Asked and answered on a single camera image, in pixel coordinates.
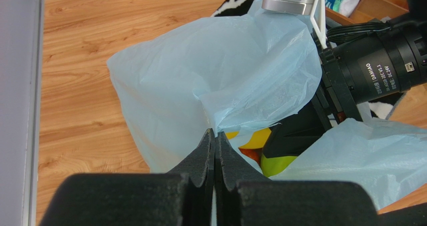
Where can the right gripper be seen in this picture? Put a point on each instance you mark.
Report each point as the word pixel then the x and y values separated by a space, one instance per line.
pixel 296 133

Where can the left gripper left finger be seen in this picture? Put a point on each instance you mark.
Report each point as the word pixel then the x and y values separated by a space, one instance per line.
pixel 181 196

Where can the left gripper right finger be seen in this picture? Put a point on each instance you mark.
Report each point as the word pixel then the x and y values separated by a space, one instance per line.
pixel 246 197

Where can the yellow banana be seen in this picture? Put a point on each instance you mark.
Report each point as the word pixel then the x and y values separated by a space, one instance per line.
pixel 255 139

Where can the green apple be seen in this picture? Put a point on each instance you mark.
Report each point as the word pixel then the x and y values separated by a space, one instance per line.
pixel 275 165

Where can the red orange peach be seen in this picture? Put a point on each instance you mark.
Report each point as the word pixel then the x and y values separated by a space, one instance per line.
pixel 254 154

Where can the light blue plastic bag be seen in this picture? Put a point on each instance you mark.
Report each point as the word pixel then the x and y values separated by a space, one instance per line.
pixel 245 73

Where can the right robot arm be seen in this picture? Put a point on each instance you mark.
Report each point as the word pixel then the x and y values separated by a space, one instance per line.
pixel 359 63

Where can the zebra striped cushion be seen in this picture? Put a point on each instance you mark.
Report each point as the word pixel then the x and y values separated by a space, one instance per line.
pixel 233 8

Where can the brown compartment tray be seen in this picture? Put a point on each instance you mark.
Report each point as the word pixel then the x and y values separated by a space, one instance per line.
pixel 367 10

